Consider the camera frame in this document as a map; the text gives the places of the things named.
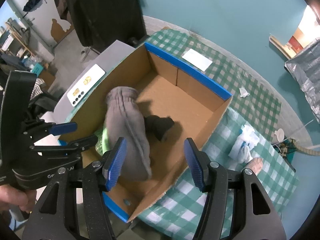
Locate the bright green cloth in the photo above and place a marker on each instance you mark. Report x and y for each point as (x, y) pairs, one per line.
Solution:
(107, 136)

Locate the wooden shelf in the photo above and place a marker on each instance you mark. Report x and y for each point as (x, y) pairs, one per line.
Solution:
(17, 40)

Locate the white plastic bag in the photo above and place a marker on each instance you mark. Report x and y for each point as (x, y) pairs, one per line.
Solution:
(243, 142)

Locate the dark folded umbrella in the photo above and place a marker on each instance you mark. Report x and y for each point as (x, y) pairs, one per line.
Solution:
(33, 2)

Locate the person's left hand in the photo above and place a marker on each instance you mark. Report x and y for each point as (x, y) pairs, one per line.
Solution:
(12, 197)

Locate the striped cloth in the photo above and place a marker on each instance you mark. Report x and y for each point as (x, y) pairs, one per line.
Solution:
(37, 87)

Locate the crumpled white tissue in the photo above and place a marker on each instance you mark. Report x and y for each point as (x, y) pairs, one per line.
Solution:
(243, 92)

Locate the blue cardboard box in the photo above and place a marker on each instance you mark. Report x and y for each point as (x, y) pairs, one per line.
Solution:
(175, 100)

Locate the black sock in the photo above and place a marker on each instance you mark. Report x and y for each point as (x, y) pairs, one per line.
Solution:
(158, 127)

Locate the white paper sheet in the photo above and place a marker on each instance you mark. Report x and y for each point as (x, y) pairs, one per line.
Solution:
(197, 60)

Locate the teal white checked blanket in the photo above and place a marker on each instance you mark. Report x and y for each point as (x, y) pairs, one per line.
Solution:
(225, 137)

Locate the pink folded cloth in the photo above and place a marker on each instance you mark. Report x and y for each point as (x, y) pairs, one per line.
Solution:
(255, 165)

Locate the silver tarp curtain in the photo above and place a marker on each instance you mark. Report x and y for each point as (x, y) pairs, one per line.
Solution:
(307, 72)

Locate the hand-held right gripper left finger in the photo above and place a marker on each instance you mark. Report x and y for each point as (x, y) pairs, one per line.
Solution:
(116, 162)

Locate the black hanging garments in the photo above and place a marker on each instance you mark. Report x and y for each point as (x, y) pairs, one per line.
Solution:
(100, 10)

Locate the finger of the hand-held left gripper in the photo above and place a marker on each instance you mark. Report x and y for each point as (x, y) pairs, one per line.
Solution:
(75, 143)
(62, 128)

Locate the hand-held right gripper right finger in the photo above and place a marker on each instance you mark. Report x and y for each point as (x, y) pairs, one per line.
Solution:
(193, 162)

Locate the wooden window ledge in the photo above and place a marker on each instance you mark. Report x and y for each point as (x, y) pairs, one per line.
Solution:
(280, 46)

